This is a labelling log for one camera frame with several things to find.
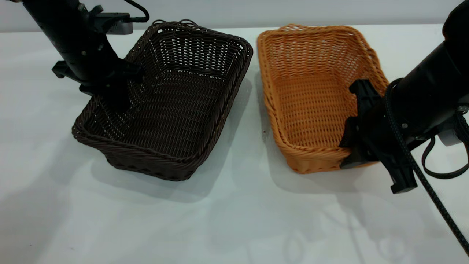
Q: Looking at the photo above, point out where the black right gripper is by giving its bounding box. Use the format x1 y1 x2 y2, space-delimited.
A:
339 78 418 194

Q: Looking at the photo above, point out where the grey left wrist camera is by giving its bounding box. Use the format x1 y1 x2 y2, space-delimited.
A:
96 13 133 36

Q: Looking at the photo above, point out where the orange wicker basket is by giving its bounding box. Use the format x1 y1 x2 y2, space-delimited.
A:
257 24 389 174

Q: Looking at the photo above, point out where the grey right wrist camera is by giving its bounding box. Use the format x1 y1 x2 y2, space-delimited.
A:
436 104 469 147

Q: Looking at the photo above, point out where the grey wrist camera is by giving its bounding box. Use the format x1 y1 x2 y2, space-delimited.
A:
436 104 469 147
96 13 133 36

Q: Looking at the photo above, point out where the black braided cable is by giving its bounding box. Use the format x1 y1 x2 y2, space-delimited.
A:
383 82 469 256

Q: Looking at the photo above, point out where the black wicker basket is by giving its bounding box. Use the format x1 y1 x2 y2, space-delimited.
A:
72 19 254 182

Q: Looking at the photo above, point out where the black camera cable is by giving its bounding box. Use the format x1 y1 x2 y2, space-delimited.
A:
123 0 150 23

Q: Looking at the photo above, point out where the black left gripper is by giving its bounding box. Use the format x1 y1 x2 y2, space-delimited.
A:
51 35 145 113

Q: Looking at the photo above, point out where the thin black looped cable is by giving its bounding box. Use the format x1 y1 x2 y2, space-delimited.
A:
421 112 469 180

